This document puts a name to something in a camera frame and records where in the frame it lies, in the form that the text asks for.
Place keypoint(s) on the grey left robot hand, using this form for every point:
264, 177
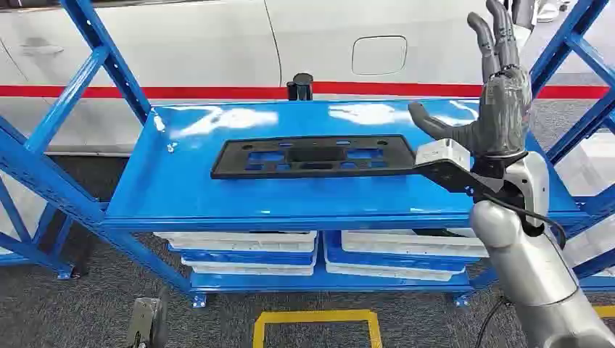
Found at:
144, 322

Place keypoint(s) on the black plastic panel with cutouts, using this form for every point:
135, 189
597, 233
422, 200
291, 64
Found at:
317, 154

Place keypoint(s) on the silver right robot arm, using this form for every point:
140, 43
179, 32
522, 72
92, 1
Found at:
528, 269

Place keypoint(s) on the blue plastic bin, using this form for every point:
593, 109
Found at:
336, 257
240, 258

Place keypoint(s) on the blue metal shelf rack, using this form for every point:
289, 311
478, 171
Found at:
192, 192

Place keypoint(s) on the red barrier belt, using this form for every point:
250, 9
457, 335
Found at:
216, 92

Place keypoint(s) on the white car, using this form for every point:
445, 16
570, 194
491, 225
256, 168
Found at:
192, 43

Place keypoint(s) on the black part in bin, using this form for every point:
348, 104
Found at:
432, 232

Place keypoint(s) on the black stanchion post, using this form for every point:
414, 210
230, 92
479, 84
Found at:
301, 87

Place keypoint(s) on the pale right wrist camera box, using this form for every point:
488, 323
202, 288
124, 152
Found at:
442, 152

